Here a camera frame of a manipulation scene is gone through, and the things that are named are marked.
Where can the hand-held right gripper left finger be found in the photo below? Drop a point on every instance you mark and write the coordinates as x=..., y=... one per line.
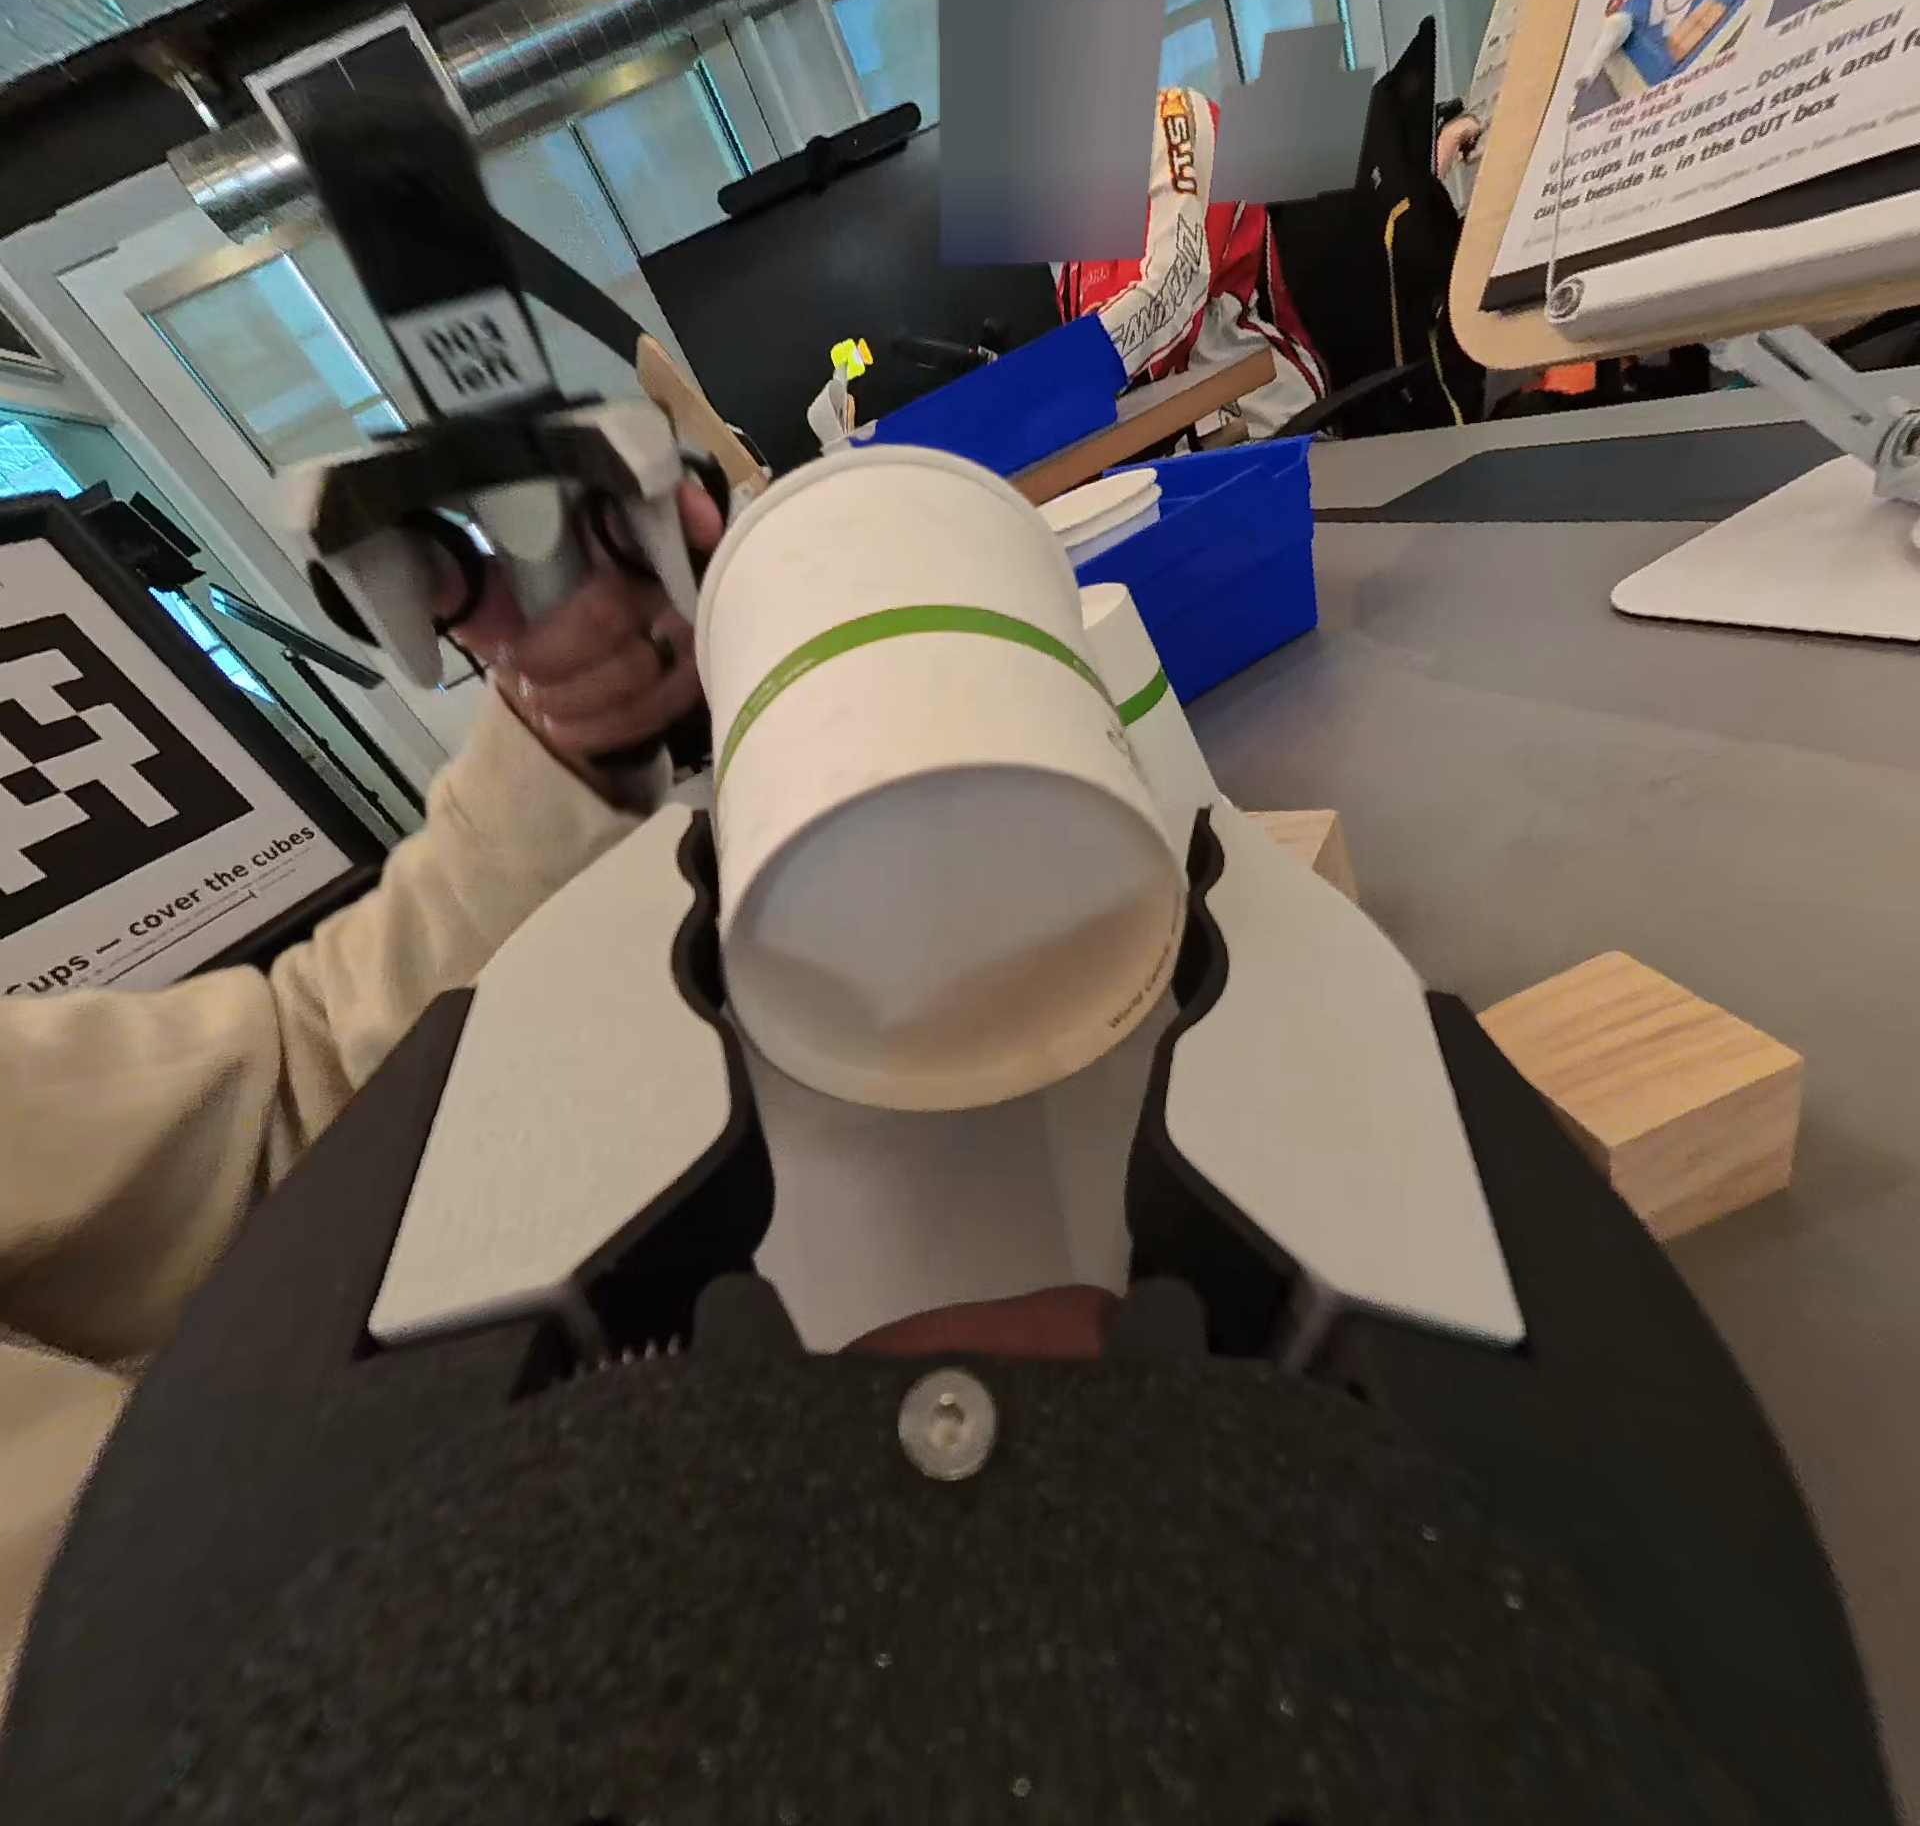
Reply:
x=570, y=1106

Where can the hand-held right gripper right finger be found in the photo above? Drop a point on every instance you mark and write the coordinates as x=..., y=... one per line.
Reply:
x=1320, y=1106

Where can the wooden cube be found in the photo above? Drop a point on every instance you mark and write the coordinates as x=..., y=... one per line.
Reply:
x=1314, y=850
x=1636, y=1075

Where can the blue plastic bin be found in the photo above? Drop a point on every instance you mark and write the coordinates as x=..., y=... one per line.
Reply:
x=1231, y=581

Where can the person's left hand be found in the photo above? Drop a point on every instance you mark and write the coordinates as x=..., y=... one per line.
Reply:
x=602, y=687

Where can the black video bar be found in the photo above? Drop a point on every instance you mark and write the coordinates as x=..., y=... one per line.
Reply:
x=826, y=160

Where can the small yellow object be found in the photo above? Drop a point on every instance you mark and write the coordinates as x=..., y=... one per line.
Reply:
x=850, y=361

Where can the black white marker sign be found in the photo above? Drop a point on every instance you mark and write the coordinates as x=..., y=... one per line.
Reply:
x=90, y=775

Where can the blue storage bin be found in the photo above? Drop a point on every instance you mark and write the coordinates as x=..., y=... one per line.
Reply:
x=1019, y=384

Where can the wooden table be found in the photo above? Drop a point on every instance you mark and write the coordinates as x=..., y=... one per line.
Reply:
x=1185, y=410

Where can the wooden instruction board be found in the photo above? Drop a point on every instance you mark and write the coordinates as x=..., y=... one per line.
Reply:
x=1507, y=205

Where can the printed instruction sheet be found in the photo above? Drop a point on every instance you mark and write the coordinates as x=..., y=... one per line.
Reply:
x=1725, y=101

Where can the white poster rail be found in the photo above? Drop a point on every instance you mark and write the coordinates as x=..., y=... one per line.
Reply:
x=1725, y=288

